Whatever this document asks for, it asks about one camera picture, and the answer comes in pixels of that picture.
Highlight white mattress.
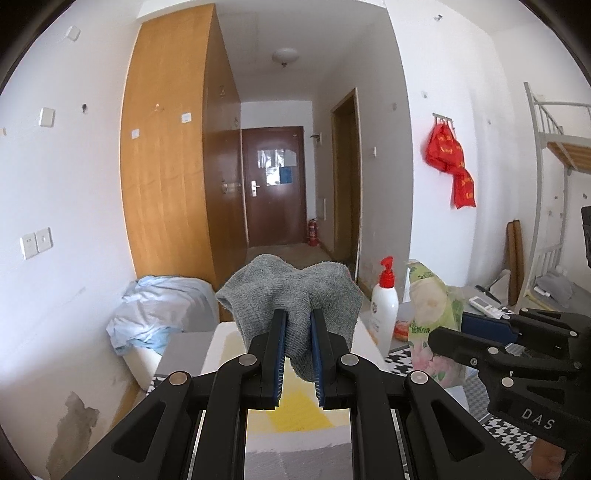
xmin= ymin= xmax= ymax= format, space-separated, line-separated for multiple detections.
xmin=124 ymin=348 xmax=167 ymax=393

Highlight grey cushion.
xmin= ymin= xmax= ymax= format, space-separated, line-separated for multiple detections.
xmin=538 ymin=272 xmax=591 ymax=309

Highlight wooden wardrobe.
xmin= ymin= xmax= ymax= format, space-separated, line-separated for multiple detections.
xmin=121 ymin=4 xmax=247 ymax=296

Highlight white red-pump lotion bottle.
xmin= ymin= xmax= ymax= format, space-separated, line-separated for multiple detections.
xmin=368 ymin=257 xmax=399 ymax=354

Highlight large red printed bag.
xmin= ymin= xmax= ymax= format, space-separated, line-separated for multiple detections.
xmin=425 ymin=121 xmax=465 ymax=174

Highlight white remote control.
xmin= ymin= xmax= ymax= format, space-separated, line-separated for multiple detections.
xmin=468 ymin=296 xmax=513 ymax=319

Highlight grey sock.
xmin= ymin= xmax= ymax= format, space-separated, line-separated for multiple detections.
xmin=215 ymin=254 xmax=365 ymax=381

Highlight houndstooth tablecloth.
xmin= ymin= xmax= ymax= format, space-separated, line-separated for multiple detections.
xmin=148 ymin=346 xmax=539 ymax=480

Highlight round ceiling lamp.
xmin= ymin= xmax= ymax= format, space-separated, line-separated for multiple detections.
xmin=271 ymin=47 xmax=300 ymax=68

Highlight person's right hand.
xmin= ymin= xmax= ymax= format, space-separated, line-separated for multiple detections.
xmin=530 ymin=438 xmax=568 ymax=480

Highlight small red printed bag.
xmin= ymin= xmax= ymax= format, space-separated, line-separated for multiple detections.
xmin=451 ymin=167 xmax=476 ymax=209

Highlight floral tissue pack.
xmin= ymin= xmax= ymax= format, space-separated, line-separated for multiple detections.
xmin=406 ymin=261 xmax=465 ymax=387

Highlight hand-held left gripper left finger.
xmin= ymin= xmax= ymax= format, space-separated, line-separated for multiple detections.
xmin=60 ymin=308 xmax=290 ymax=480

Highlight wooden poles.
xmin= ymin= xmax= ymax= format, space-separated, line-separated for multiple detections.
xmin=506 ymin=220 xmax=525 ymax=305

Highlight white foam box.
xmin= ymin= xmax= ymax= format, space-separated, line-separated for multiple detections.
xmin=201 ymin=318 xmax=472 ymax=457

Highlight light blue bedsheet pile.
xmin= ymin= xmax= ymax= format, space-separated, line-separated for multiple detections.
xmin=106 ymin=275 xmax=219 ymax=356

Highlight wooden side doorway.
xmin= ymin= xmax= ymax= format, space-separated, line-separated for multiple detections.
xmin=331 ymin=88 xmax=362 ymax=278

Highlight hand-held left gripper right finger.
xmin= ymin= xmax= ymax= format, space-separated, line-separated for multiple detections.
xmin=310 ymin=309 xmax=532 ymax=480

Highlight dark brown entrance door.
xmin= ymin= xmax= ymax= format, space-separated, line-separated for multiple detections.
xmin=241 ymin=126 xmax=308 ymax=247

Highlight white metal bunk bed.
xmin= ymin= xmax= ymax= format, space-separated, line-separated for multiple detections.
xmin=524 ymin=82 xmax=591 ymax=296

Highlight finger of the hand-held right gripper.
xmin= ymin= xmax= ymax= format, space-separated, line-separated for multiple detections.
xmin=462 ymin=308 xmax=581 ymax=345
xmin=427 ymin=326 xmax=583 ymax=387

